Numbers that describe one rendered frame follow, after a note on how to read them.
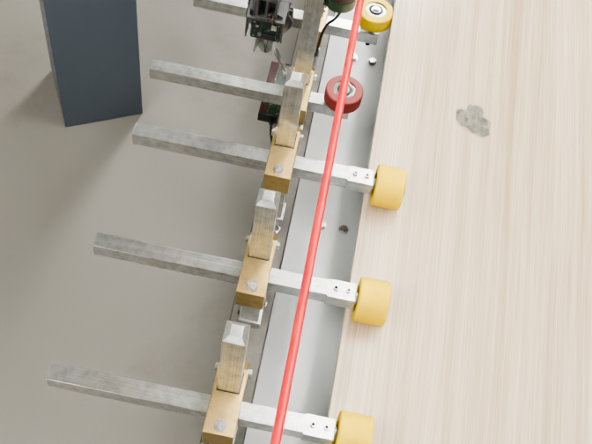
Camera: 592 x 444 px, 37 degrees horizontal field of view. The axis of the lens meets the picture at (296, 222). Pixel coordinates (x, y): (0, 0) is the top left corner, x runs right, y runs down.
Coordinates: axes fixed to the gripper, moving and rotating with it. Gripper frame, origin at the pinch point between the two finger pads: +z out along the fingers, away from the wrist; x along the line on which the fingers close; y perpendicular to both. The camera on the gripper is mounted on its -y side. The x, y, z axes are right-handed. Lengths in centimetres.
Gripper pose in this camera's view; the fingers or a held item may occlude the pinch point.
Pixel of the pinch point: (266, 44)
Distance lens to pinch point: 180.1
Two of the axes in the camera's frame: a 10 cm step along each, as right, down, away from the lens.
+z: -1.1, 5.3, 8.4
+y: -1.7, 8.3, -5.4
